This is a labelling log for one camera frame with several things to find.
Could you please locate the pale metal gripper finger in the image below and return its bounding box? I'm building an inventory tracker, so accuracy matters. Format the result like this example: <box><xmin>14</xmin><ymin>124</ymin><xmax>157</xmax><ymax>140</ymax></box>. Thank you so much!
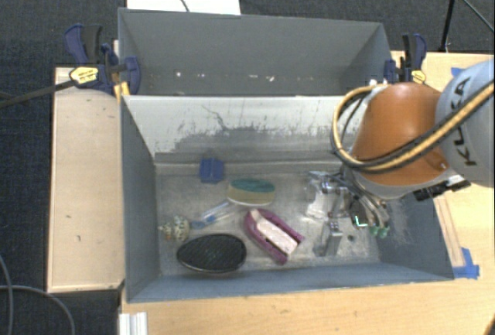
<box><xmin>306</xmin><ymin>170</ymin><xmax>342</xmax><ymax>219</ymax></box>
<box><xmin>312</xmin><ymin>220</ymin><xmax>345</xmax><ymax>257</ymax></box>

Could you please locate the purple case with white block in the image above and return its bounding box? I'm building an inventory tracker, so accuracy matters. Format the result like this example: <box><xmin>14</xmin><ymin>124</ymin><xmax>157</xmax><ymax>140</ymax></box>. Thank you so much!
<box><xmin>243</xmin><ymin>207</ymin><xmax>306</xmax><ymax>265</ymax></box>

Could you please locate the green and yellow oval sponge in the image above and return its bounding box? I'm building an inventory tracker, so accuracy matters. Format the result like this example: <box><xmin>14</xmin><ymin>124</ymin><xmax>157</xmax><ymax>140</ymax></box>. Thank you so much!
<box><xmin>226</xmin><ymin>177</ymin><xmax>276</xmax><ymax>207</ymax></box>

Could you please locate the clear and blue toothbrush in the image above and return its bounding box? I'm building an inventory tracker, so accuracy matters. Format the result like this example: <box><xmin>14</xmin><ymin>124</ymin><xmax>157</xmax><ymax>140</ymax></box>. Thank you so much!
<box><xmin>189</xmin><ymin>200</ymin><xmax>237</xmax><ymax>231</ymax></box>

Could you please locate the blue plastic clip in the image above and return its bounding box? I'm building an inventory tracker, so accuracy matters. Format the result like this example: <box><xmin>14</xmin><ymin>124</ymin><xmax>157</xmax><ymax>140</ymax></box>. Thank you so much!
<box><xmin>198</xmin><ymin>157</ymin><xmax>225</xmax><ymax>184</ymax></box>

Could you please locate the black oval brush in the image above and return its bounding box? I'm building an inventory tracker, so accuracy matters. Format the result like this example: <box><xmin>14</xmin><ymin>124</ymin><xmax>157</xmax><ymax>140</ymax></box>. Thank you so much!
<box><xmin>176</xmin><ymin>234</ymin><xmax>248</xmax><ymax>275</ymax></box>

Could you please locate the grey metal bin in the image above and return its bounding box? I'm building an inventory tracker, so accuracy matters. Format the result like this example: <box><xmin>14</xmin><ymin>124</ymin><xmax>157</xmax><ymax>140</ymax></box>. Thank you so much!
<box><xmin>117</xmin><ymin>7</ymin><xmax>456</xmax><ymax>304</ymax></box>

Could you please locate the pale wood board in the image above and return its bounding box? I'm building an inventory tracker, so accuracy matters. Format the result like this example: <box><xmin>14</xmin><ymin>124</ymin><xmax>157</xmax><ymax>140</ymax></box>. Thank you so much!
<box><xmin>46</xmin><ymin>66</ymin><xmax>127</xmax><ymax>294</ymax></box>

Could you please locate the black cylinder on white bracket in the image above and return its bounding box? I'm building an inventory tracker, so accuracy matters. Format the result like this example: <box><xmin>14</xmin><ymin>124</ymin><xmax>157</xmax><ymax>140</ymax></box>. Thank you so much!
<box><xmin>411</xmin><ymin>175</ymin><xmax>472</xmax><ymax>203</ymax></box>

